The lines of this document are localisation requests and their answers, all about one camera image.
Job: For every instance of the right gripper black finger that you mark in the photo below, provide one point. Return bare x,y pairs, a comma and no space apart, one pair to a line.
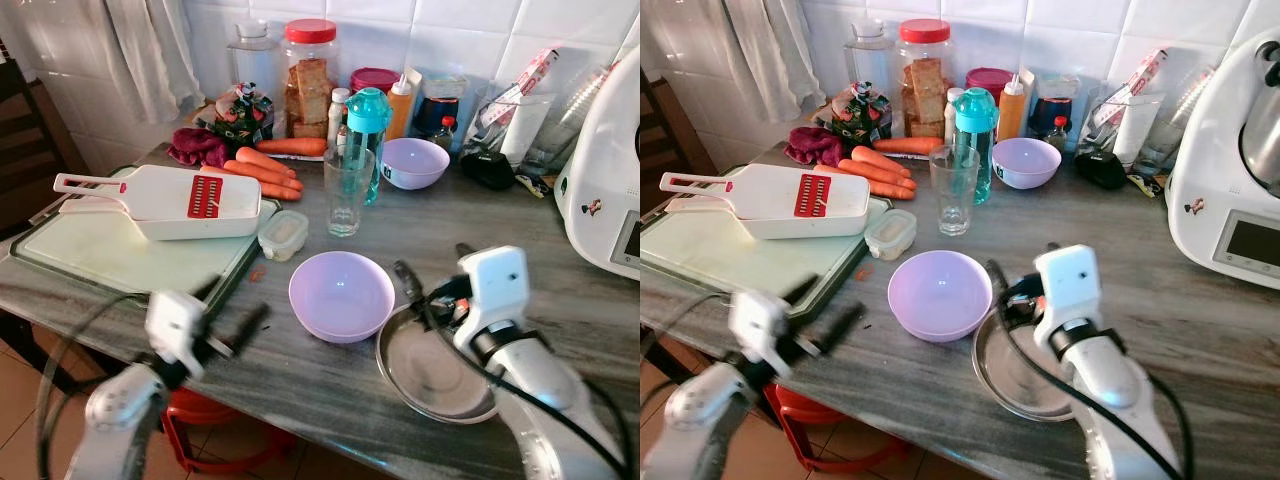
1048,247
405,280
465,251
997,280

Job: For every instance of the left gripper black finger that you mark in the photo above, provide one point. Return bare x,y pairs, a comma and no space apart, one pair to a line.
843,327
800,288
205,288
250,326

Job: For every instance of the large purple plastic bowl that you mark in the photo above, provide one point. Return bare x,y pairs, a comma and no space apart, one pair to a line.
940,295
340,295

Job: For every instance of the round steel plate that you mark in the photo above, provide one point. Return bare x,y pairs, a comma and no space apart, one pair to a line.
1015,375
430,375

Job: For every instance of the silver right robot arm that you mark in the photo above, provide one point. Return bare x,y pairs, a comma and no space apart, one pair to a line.
1110,400
545,400

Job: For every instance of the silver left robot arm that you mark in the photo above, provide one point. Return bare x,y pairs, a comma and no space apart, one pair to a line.
705,425
120,420

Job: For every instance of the white green-rimmed cutting board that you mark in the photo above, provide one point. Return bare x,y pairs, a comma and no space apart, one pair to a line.
730,260
110,260

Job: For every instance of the black pouch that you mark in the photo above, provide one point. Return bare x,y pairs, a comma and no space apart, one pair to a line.
1100,170
487,170

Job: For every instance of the red plastic stool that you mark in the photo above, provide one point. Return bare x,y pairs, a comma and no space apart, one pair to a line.
215,425
830,425

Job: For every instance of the small purple plastic bowl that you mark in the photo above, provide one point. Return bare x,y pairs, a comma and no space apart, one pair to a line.
1025,165
415,165

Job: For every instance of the small clear plastic container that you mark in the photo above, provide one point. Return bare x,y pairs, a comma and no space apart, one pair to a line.
890,236
283,237

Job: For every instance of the clear drinking glass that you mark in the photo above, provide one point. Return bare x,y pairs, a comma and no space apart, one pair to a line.
953,195
347,195

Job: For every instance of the white mandoline slicer red blade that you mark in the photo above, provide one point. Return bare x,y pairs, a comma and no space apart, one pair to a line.
150,200
760,200

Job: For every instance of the small red-capped bottle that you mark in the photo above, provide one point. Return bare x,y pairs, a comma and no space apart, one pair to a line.
447,135
1060,135

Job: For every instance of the maroon cloth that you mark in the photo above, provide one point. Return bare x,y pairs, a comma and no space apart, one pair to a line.
812,146
197,147

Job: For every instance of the dark filled glass jar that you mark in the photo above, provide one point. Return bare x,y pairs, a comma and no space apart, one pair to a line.
1052,105
437,105

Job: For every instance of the orange squeeze bottle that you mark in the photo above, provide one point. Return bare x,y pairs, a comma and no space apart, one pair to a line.
1011,105
401,105

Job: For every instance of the teal water bottle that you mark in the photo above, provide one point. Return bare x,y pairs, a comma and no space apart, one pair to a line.
975,115
368,115

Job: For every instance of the clear glass jug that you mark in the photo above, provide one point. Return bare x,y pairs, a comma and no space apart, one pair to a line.
1180,125
565,130

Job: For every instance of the white kitchen cooking machine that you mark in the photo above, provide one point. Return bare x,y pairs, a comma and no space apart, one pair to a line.
1215,180
600,170

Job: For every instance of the floral printed packet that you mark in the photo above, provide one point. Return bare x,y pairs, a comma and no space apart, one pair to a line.
240,115
857,115

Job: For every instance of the maroon-lidded round container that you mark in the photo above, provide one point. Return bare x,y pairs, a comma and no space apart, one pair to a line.
988,78
373,78

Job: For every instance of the red white foil box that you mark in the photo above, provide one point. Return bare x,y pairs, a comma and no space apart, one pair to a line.
525,82
1135,82

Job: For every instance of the dark wooden chair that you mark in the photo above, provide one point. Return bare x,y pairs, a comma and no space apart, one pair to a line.
30,140
665,140

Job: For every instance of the red-lidded jar with rusks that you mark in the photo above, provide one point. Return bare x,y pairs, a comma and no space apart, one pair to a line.
310,80
924,80

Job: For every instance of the clear empty jar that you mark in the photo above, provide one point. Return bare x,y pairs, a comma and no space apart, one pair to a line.
868,55
253,55

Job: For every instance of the white sheer curtain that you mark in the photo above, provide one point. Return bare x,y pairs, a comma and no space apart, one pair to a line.
775,50
150,50

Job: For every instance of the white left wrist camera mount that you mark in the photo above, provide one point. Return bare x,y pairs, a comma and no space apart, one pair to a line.
175,325
757,325

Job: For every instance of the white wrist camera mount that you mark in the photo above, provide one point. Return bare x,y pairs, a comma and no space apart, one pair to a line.
757,325
175,325
1070,288
497,290

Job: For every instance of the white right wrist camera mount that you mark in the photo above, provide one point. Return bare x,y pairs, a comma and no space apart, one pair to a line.
1070,288
497,290

